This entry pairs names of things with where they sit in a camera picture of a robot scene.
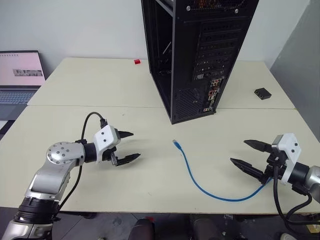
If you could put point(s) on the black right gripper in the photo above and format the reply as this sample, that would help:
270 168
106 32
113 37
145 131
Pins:
273 163

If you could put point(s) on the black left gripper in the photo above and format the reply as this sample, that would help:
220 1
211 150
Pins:
113 158

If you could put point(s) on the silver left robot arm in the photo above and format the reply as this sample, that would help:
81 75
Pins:
62 153

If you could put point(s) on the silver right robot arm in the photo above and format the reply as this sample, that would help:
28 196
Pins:
313 177

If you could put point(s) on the small black adapter box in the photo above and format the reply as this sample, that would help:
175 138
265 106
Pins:
263 93

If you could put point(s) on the dark rounded shape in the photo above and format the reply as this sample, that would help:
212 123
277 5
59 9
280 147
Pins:
205 228
143 230

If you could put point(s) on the small red block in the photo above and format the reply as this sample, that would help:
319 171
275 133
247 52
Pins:
137 62

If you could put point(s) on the white shoe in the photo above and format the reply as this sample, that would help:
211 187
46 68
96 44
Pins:
288 237

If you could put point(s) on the grey partition panel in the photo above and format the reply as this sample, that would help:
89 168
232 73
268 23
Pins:
297 65

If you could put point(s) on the black computer tower case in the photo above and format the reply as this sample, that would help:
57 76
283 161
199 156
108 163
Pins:
190 50

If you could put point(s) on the open grey laptop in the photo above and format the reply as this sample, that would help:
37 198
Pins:
20 70

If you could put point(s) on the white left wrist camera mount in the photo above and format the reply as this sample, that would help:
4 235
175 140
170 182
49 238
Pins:
103 137

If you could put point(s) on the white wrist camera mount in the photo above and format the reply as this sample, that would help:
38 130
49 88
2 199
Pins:
103 137
290 147

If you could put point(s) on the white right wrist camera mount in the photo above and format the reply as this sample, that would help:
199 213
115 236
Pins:
290 147

